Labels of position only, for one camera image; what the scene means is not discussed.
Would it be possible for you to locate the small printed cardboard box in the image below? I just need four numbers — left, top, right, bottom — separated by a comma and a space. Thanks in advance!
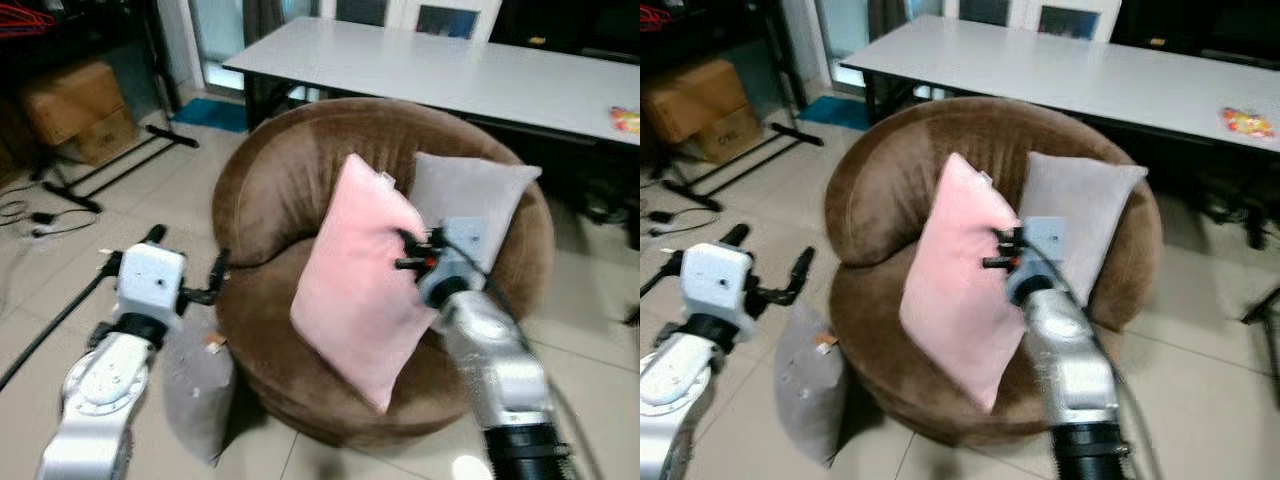
74, 104, 139, 167
699, 102, 764, 165

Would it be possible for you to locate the power strip with cable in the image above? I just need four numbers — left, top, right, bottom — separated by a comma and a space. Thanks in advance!
640, 180, 724, 240
0, 180, 97, 241

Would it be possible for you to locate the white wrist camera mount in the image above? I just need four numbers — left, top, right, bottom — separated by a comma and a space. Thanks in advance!
430, 216, 490, 292
114, 242, 189, 324
679, 241, 757, 324
1014, 216, 1070, 292

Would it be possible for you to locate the blue floor mat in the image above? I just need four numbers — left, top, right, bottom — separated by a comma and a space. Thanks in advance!
796, 94, 870, 132
169, 96, 250, 134

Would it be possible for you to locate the grey curtain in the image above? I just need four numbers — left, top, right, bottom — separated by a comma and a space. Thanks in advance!
867, 0, 914, 44
243, 0, 289, 47

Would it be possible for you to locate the large cardboard box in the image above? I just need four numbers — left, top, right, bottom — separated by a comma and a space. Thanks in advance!
21, 59, 127, 147
644, 57, 750, 145

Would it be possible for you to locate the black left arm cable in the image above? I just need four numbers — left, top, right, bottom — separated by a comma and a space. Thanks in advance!
640, 250, 685, 299
0, 250, 123, 392

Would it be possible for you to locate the long white table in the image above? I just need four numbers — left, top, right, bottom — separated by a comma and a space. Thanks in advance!
222, 16, 641, 147
839, 16, 1280, 154

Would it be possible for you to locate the pink pillow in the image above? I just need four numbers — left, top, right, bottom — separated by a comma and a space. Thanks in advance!
897, 151, 1032, 415
289, 151, 442, 415

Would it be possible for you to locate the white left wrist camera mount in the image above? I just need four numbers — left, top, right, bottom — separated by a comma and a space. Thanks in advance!
114, 242, 189, 324
679, 241, 757, 324

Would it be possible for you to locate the grey pillow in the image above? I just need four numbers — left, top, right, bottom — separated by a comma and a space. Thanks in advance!
1015, 151, 1150, 307
772, 299, 852, 468
160, 307, 239, 468
410, 151, 544, 277

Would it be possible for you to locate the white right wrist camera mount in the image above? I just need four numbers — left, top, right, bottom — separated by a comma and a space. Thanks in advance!
1014, 216, 1070, 292
430, 216, 490, 292

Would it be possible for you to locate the white glass-door cabinet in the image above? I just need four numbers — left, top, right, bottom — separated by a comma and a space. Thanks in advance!
320, 0, 502, 44
945, 0, 1124, 44

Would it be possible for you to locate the brown round velvet sofa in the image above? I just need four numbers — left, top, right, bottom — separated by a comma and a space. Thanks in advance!
210, 96, 557, 449
824, 96, 1165, 449

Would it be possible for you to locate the black metal rack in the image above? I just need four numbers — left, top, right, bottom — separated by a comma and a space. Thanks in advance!
640, 0, 827, 214
0, 0, 202, 214

